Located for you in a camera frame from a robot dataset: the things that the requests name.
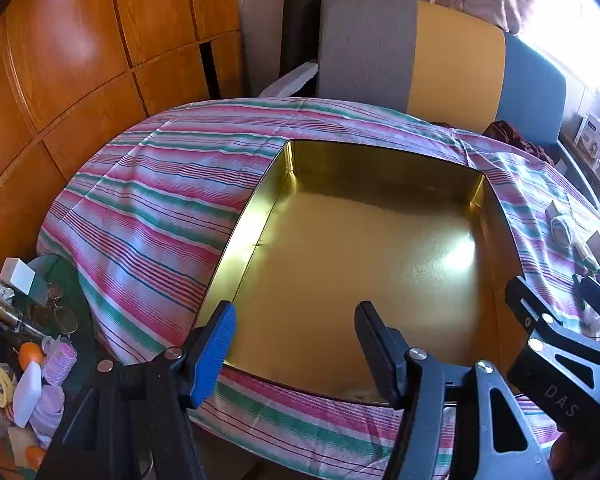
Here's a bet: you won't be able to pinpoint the dark red cloth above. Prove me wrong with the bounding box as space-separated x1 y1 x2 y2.
482 120 556 163

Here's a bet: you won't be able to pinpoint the wooden side desk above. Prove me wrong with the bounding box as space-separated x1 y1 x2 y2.
560 130 600 211

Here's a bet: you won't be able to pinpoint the orange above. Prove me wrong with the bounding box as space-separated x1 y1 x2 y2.
17 341 46 367
24 445 48 471

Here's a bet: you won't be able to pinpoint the white round item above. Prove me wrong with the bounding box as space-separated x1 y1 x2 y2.
549 212 577 248

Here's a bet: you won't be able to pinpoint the wooden wardrobe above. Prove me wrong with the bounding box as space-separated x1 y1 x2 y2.
0 0 246 281

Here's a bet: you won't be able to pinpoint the gold tin box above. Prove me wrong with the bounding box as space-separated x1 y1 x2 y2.
195 140 528 406

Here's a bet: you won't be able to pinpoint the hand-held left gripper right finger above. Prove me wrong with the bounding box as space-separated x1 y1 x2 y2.
355 301 556 480

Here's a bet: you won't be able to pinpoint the white carton on side desk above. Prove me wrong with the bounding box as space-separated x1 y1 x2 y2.
575 110 600 161

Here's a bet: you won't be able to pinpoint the striped tablecloth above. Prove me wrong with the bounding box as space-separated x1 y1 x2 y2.
36 97 600 480

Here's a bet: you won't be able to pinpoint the lilac cloth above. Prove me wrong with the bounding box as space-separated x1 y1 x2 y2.
30 385 66 448

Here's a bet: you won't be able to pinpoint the black rolled mat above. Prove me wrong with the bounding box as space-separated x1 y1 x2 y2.
279 0 326 81

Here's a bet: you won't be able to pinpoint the pink paper cup liners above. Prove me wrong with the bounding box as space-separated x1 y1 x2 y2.
41 336 78 387

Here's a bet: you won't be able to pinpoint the small white box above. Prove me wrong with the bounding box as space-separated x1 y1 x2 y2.
0 257 37 295

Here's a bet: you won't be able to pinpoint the eyeglasses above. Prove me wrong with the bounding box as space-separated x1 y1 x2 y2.
30 282 78 336

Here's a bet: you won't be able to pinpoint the yellow band roll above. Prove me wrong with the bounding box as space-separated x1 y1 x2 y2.
0 364 17 408

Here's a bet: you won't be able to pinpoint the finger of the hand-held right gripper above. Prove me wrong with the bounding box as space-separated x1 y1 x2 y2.
577 276 600 333
505 276 572 357

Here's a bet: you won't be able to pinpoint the grey yellow blue chair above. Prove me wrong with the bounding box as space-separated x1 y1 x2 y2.
259 0 600 211

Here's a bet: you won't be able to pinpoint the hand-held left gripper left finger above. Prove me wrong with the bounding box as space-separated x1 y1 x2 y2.
37 301 238 480

